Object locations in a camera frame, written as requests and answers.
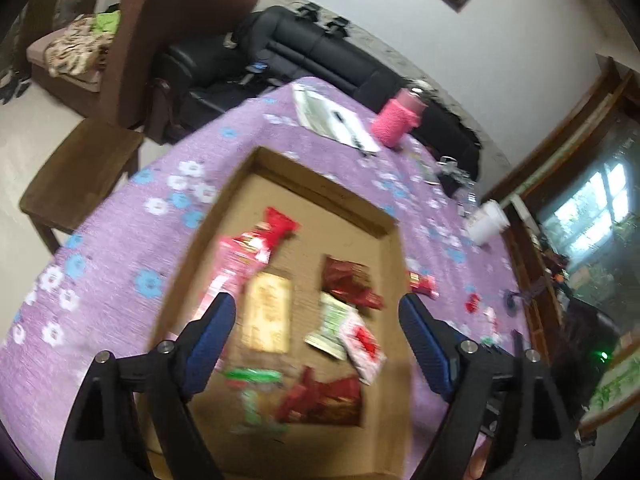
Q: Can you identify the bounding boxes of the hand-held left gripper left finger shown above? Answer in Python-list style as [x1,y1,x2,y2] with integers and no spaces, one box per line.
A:
[54,292,238,480]

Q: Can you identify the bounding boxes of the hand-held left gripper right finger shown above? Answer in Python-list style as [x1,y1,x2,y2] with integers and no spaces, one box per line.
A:
[398,293,584,480]

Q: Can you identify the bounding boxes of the large white red snack packet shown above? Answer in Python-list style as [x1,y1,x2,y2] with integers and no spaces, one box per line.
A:
[340,316,388,387]

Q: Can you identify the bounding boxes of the long yellow biscuit packet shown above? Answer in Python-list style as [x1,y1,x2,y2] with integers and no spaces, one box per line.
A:
[241,272,294,354]

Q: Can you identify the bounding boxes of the green clear cookie packet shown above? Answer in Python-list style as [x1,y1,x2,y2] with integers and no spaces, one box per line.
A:
[222,367,289,436]

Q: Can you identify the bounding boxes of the pink striped bread packet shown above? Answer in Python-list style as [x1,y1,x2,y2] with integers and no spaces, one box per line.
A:
[199,234,271,313]

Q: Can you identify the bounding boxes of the white green snack packet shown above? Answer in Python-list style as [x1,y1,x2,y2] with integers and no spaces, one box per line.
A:
[304,292,362,362]

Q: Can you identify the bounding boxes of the puffy dark red foil packet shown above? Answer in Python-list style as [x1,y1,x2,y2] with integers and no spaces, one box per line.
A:
[320,255,386,312]

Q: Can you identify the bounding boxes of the wide dark red foil packet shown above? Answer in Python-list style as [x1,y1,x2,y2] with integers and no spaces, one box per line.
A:
[275,365,364,427]

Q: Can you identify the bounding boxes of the red packet with round logo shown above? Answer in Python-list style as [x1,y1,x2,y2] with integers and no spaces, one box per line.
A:
[248,206,301,262]

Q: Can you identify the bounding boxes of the cardboard box tray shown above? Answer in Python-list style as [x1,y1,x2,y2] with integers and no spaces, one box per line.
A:
[134,146,415,480]

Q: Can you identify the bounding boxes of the small red candy packet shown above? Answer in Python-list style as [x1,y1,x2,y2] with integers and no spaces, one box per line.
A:
[409,271,442,297]

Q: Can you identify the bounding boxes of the small white red snack packet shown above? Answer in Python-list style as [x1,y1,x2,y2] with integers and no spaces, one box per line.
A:
[464,294,502,337]

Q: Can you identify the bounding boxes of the black phone stand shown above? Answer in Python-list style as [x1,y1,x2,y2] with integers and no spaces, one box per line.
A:
[504,280,547,317]

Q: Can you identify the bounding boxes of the wooden cabinet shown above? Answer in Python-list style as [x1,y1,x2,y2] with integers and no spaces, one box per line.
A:
[482,55,640,436]

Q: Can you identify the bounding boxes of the white plastic jar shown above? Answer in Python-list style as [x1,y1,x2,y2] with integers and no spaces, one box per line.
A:
[466,199,512,247]

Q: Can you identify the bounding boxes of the wooden chair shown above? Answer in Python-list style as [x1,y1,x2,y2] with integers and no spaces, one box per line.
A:
[19,119,147,257]

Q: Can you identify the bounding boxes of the flask in pink knitted sleeve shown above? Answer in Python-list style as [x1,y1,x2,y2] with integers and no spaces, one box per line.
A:
[370,86,427,149]

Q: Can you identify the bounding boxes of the white paper sheet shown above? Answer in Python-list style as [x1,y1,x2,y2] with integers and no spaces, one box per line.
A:
[291,82,382,154]

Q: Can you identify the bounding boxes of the black leather sofa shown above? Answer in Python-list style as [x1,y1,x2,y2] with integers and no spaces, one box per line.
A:
[154,6,482,177]

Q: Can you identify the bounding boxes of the brown armchair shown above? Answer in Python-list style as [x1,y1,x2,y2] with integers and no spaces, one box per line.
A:
[26,0,262,132]

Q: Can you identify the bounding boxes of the patterned clothes pile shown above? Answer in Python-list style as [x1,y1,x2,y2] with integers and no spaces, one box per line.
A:
[46,9,122,79]

